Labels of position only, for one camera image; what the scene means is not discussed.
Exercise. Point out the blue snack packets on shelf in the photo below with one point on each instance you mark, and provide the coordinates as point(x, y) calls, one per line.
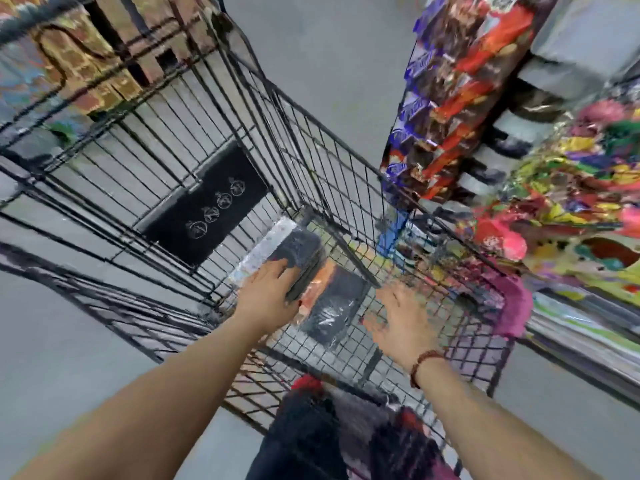
point(395, 234)

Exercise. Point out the person's left fingers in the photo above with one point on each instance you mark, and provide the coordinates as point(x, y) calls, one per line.
point(286, 274)

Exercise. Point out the dark cloth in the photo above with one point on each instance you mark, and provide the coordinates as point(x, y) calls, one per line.
point(292, 249)

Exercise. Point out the dark cloth packet orange card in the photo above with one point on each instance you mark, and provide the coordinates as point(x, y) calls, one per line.
point(337, 299)

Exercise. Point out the brown patterned goods display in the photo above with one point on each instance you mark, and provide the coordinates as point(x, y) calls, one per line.
point(75, 49)

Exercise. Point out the person's left hand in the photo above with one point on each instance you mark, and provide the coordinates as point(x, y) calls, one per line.
point(262, 302)

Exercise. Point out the person's left forearm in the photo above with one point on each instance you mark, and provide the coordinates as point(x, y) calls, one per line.
point(150, 409)

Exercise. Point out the person's right thumb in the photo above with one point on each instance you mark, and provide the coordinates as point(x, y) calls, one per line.
point(376, 324)

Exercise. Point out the grey shelf unit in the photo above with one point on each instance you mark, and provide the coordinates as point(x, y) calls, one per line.
point(580, 39)

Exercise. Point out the person's right hand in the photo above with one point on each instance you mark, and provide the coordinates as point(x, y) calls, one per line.
point(407, 329)

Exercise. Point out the black cart seat flap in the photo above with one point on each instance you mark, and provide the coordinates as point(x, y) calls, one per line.
point(207, 204)

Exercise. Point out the person's dark patterned clothing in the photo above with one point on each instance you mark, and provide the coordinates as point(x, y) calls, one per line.
point(340, 434)

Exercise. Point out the pink cart corner bumper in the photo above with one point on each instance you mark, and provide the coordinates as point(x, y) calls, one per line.
point(512, 304)

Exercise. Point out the pile of colourful wrapped candies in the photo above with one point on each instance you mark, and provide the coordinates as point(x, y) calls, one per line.
point(575, 194)

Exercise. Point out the rack of chocolate bar packets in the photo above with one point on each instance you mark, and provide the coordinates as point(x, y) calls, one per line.
point(450, 94)

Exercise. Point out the person's right forearm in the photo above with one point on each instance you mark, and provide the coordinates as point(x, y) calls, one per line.
point(495, 424)

